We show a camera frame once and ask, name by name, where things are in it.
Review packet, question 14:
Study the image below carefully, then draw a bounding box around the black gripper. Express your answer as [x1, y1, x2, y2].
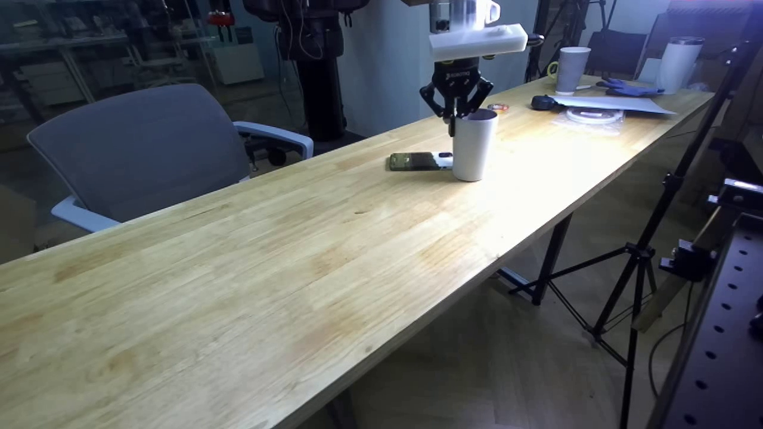
[417, 58, 498, 139]

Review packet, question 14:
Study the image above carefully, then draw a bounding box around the white ceramic mug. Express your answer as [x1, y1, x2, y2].
[450, 108, 501, 186]

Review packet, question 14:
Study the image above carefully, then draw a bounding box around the green foil packet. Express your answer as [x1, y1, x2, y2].
[383, 150, 455, 175]

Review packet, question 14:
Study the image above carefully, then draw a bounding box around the white paper cup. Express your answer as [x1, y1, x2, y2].
[546, 45, 593, 99]

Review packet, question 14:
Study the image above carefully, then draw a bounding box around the clear tape roll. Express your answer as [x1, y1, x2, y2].
[566, 108, 626, 132]

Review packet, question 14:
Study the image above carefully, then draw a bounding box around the grey laptop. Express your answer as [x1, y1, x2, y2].
[552, 90, 680, 120]

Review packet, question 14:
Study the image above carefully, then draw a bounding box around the black chair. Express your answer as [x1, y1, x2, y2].
[583, 29, 648, 82]

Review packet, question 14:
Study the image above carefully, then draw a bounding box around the blue cloth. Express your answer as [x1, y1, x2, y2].
[593, 74, 667, 101]

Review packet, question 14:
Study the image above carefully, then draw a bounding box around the black table leg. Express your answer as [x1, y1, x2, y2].
[530, 213, 575, 311]

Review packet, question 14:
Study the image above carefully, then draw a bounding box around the white paper towel roll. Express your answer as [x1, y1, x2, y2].
[656, 39, 706, 99]

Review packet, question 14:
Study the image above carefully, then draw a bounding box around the grey office chair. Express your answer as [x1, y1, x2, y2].
[23, 82, 318, 237]

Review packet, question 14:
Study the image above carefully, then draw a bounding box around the black perforated breadboard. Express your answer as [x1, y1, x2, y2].
[645, 177, 763, 429]

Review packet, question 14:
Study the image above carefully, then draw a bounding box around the black camera tripod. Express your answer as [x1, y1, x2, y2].
[498, 33, 763, 429]

